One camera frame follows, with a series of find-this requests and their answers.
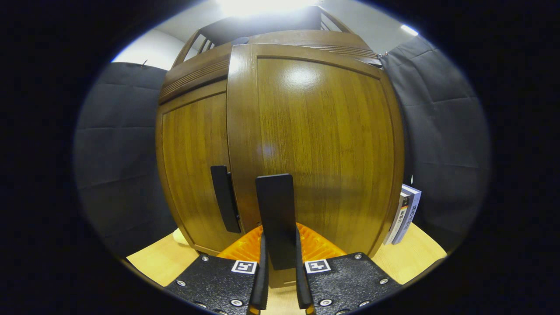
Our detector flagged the white orange spine book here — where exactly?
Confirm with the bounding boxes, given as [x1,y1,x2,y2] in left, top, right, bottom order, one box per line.
[384,195,410,245]

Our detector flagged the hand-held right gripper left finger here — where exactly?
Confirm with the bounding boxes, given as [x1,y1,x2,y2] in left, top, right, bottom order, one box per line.
[163,224,269,315]

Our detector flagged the grey blue spine book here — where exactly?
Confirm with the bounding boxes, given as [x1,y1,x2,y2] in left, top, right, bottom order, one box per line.
[393,184,422,245]

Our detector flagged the wooden double-door shoe cabinet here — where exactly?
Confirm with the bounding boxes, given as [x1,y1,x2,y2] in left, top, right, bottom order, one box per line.
[155,4,406,289]

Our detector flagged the black backdrop cloth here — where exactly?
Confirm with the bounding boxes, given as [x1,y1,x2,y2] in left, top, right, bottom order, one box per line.
[73,35,491,259]

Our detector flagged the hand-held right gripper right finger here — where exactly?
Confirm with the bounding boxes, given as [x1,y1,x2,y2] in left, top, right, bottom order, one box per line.
[294,223,403,315]

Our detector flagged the wooden cabinet door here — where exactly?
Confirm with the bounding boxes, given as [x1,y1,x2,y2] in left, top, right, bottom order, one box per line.
[226,43,406,289]
[155,80,244,257]

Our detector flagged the large rectangular ceiling light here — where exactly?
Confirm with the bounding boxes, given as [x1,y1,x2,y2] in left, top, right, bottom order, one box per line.
[218,0,321,19]

